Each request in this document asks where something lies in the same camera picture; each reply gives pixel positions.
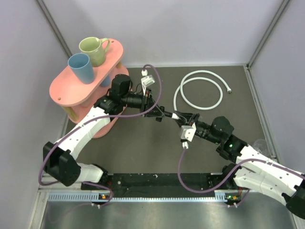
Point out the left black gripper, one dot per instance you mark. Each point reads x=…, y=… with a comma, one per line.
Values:
x=148, y=102

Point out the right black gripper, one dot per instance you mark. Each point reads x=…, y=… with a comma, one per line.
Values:
x=194, y=121

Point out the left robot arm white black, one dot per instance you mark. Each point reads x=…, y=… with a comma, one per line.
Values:
x=59, y=158

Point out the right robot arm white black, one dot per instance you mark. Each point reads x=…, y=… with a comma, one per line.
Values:
x=251, y=170

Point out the small blue cup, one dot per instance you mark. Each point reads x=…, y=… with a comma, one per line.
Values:
x=106, y=82

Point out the pink three-tier shelf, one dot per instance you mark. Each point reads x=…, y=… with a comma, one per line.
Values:
x=77, y=98

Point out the clear plastic cup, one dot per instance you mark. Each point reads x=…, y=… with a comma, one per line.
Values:
x=262, y=147

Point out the green ceramic mug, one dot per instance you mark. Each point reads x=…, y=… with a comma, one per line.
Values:
x=96, y=49

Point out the blue plastic cup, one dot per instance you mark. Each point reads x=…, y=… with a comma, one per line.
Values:
x=81, y=66

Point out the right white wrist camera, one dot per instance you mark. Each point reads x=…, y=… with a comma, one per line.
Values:
x=187, y=133

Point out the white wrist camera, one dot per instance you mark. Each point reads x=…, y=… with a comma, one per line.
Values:
x=187, y=133
x=146, y=80

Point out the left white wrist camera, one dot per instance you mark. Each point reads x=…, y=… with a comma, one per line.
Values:
x=146, y=80

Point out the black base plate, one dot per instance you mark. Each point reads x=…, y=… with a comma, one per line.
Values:
x=200, y=181

